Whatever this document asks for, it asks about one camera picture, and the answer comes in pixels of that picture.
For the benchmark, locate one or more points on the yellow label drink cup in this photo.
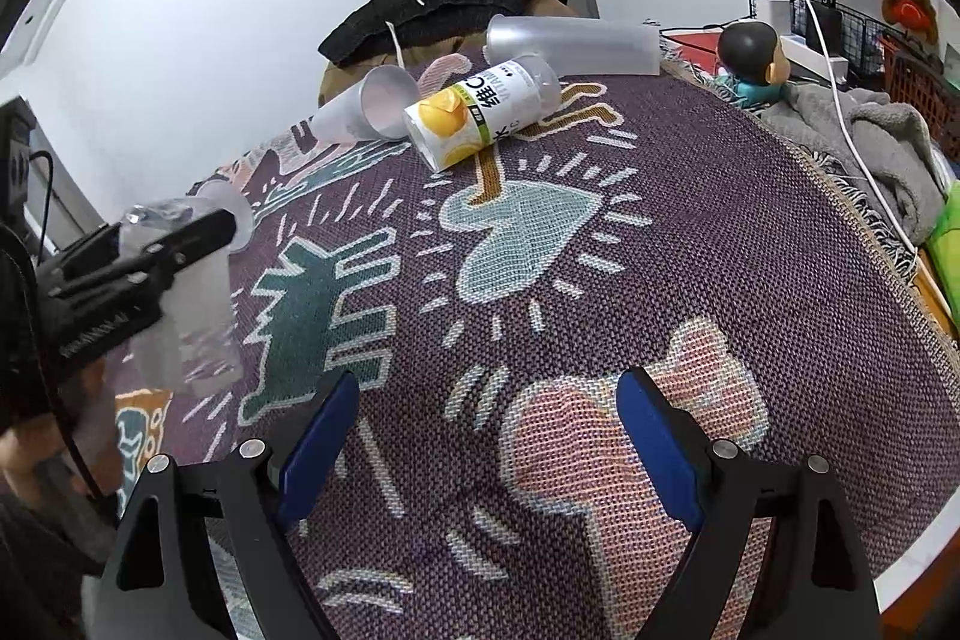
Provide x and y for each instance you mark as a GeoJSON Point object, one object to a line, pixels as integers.
{"type": "Point", "coordinates": [453, 124]}

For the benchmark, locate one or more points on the clear faceted plastic cup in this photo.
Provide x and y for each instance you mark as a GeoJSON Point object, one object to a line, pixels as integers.
{"type": "Point", "coordinates": [192, 349]}

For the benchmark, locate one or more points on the white power adapter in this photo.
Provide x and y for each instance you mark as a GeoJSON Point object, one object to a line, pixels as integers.
{"type": "Point", "coordinates": [778, 14]}

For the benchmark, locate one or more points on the grey fleece cloth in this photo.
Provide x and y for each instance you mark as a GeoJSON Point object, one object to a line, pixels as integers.
{"type": "Point", "coordinates": [883, 146]}

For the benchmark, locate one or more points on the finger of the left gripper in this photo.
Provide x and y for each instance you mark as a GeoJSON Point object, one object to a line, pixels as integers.
{"type": "Point", "coordinates": [161, 253]}

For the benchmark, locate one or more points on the frosted plastic cup middle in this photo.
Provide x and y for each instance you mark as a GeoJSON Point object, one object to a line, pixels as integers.
{"type": "Point", "coordinates": [373, 110]}

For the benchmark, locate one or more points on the black hooded garment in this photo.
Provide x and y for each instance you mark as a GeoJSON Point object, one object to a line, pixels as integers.
{"type": "Point", "coordinates": [367, 32]}

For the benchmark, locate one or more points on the frosted plastic cup right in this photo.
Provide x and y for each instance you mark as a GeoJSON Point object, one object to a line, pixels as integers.
{"type": "Point", "coordinates": [575, 46]}

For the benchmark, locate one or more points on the person's hand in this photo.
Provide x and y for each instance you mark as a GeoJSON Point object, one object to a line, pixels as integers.
{"type": "Point", "coordinates": [26, 445]}

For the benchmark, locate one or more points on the black-haired toy figure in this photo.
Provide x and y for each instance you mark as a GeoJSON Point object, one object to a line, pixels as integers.
{"type": "Point", "coordinates": [756, 68]}

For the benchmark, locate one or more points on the brown plush toy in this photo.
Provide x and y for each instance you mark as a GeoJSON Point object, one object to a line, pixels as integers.
{"type": "Point", "coordinates": [916, 16]}

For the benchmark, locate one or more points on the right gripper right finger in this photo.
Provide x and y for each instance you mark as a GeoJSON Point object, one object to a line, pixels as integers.
{"type": "Point", "coordinates": [814, 581]}

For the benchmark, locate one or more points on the frosted plastic cup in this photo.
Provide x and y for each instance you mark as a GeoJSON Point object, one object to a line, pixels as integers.
{"type": "Point", "coordinates": [373, 110]}
{"type": "Point", "coordinates": [575, 46]}

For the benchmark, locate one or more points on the green packet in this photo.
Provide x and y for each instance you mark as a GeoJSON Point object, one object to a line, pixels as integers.
{"type": "Point", "coordinates": [944, 247]}

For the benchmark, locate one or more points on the patterned purple woven blanket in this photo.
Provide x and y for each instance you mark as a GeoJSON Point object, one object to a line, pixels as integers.
{"type": "Point", "coordinates": [488, 489]}

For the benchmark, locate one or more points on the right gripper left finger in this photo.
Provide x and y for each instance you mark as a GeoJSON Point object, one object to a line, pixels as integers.
{"type": "Point", "coordinates": [160, 580]}

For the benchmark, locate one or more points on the lower wire wall basket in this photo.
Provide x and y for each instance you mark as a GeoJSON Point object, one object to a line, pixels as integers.
{"type": "Point", "coordinates": [867, 45]}

